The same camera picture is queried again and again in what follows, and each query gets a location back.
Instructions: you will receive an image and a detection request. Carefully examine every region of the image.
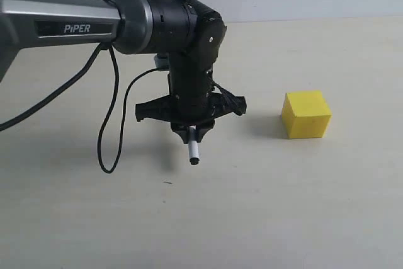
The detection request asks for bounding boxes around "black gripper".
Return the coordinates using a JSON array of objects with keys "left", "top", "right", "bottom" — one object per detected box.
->
[{"left": 168, "top": 52, "right": 218, "bottom": 144}]

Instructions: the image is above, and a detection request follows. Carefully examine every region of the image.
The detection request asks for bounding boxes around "black and white marker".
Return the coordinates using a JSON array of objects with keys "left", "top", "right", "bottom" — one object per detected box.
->
[{"left": 188, "top": 126, "right": 200, "bottom": 165}]

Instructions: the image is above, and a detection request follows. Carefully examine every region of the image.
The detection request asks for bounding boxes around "yellow foam cube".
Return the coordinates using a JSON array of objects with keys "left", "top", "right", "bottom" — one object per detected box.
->
[{"left": 281, "top": 91, "right": 332, "bottom": 139}]

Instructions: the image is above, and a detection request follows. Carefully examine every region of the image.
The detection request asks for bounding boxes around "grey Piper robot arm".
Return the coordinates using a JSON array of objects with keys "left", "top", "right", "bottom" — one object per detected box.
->
[{"left": 1, "top": 0, "right": 230, "bottom": 134}]

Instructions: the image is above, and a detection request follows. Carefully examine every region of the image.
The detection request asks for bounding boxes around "thin black camera cable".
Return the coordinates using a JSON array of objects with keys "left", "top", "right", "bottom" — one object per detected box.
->
[{"left": 121, "top": 67, "right": 167, "bottom": 144}]

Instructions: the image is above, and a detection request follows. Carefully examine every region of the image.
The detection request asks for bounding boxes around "black braided cable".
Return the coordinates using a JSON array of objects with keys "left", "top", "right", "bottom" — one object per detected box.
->
[{"left": 0, "top": 0, "right": 202, "bottom": 175}]

